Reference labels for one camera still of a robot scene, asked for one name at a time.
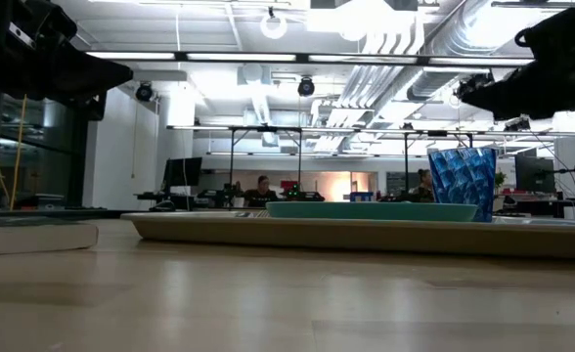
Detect cream plastic tray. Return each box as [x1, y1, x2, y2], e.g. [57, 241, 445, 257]
[119, 209, 575, 260]

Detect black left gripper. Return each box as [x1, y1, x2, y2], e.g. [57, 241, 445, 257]
[0, 0, 134, 122]

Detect dark office desk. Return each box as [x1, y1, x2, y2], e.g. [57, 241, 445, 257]
[134, 191, 199, 211]

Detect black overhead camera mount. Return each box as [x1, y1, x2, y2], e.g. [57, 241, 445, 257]
[453, 71, 495, 98]

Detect black background robot arms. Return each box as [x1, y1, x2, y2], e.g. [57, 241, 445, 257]
[280, 183, 326, 202]

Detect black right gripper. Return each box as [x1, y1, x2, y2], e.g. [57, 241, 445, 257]
[458, 0, 575, 122]

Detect black computer monitor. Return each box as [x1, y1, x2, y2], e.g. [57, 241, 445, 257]
[162, 156, 204, 195]
[514, 154, 556, 195]

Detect white flat board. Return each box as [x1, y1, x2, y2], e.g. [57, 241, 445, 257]
[0, 216, 100, 257]

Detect white hanging ring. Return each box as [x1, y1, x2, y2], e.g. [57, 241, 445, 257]
[259, 13, 288, 41]

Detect black round ceiling fixture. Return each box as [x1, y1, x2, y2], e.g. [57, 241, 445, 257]
[296, 76, 317, 98]
[134, 81, 155, 103]

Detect black robot station frame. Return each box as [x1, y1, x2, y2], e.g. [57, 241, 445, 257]
[228, 125, 303, 190]
[403, 129, 474, 201]

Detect person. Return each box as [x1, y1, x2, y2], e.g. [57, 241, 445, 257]
[243, 174, 280, 207]
[409, 168, 435, 203]

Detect grey ribbed air duct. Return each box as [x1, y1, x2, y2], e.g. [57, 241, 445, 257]
[407, 67, 464, 102]

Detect teal plate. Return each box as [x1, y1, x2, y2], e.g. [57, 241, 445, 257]
[265, 200, 479, 224]

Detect black overhead light bar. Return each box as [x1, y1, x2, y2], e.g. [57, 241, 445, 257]
[85, 50, 536, 67]

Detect black ceiling spotlight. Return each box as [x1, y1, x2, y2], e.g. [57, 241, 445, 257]
[504, 116, 532, 133]

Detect blue faceted cup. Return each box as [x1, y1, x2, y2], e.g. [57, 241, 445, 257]
[427, 146, 499, 224]

